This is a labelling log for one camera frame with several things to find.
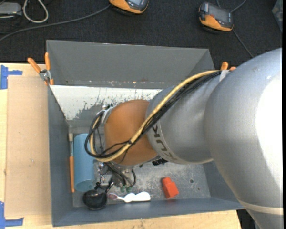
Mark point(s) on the light blue cylinder cup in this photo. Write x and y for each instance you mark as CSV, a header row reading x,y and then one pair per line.
x,y
82,161

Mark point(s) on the white toothbrush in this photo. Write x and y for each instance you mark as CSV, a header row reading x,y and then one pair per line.
x,y
135,197

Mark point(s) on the grey metal bin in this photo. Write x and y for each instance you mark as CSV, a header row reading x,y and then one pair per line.
x,y
124,63

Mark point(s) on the black cylinder on white bracket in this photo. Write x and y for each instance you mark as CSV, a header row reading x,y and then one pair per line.
x,y
160,161

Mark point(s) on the red-orange bottle-shaped block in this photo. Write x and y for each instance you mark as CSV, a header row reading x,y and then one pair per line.
x,y
169,189

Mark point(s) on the brown cardboard board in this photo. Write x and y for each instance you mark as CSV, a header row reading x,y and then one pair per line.
x,y
26,139

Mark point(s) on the black round ladle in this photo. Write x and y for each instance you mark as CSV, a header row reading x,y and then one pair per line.
x,y
94,199

